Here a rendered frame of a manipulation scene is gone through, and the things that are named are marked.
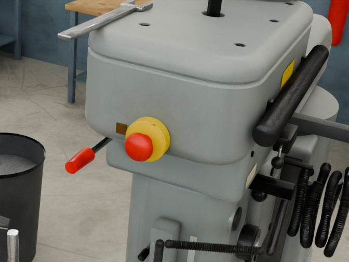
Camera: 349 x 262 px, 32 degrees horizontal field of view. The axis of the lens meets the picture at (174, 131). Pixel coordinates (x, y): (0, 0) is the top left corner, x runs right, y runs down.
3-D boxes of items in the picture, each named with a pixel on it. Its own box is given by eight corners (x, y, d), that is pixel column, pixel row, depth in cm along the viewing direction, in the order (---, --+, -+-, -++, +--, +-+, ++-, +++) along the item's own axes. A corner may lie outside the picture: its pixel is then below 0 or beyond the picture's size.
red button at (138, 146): (147, 167, 79) (150, 140, 78) (120, 159, 81) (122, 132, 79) (157, 157, 82) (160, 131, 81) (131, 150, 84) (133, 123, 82)
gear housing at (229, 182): (240, 209, 93) (250, 152, 89) (101, 167, 101) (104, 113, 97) (286, 131, 122) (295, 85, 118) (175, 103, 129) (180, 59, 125)
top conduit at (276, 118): (274, 151, 81) (279, 127, 79) (244, 143, 82) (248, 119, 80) (326, 63, 119) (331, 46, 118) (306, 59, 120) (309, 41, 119)
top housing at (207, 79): (237, 180, 81) (256, 67, 74) (68, 132, 89) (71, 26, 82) (303, 80, 121) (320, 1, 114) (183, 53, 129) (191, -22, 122)
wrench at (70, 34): (77, 43, 76) (77, 37, 75) (50, 37, 77) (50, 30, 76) (152, 7, 97) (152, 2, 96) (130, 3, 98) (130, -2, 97)
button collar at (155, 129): (162, 167, 82) (166, 127, 80) (123, 155, 84) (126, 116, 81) (168, 161, 84) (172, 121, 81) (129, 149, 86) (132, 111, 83)
